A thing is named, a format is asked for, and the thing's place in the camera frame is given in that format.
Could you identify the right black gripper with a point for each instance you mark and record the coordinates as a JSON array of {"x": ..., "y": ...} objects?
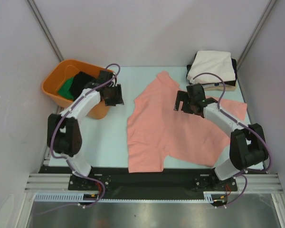
[{"x": 184, "y": 102}]

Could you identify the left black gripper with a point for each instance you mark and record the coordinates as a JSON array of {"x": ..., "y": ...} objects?
[{"x": 117, "y": 99}]

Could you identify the pink t shirt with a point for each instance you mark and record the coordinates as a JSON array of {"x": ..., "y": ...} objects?
[{"x": 155, "y": 131}]

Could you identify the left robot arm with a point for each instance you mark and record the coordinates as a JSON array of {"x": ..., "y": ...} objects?
[{"x": 64, "y": 138}]

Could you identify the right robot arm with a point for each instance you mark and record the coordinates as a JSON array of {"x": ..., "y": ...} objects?
[{"x": 247, "y": 142}]

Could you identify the black t shirt in bin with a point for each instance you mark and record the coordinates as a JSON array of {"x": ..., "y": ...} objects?
[{"x": 79, "y": 82}]

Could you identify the patterned folded t shirt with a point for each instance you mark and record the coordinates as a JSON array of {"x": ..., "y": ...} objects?
[{"x": 216, "y": 84}]

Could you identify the beige folded t shirt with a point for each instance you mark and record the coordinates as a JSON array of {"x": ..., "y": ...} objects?
[{"x": 212, "y": 87}]

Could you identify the green t shirt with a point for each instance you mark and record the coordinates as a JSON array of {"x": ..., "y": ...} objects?
[{"x": 64, "y": 90}]

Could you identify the white folded t shirt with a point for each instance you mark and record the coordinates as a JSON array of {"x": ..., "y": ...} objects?
[{"x": 212, "y": 66}]

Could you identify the orange plastic bin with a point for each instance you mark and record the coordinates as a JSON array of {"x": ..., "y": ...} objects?
[{"x": 59, "y": 73}]

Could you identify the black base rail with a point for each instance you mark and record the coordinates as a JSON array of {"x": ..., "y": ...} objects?
[{"x": 171, "y": 184}]

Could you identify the white slotted cable duct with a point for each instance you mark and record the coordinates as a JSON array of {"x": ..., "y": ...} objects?
[{"x": 61, "y": 197}]

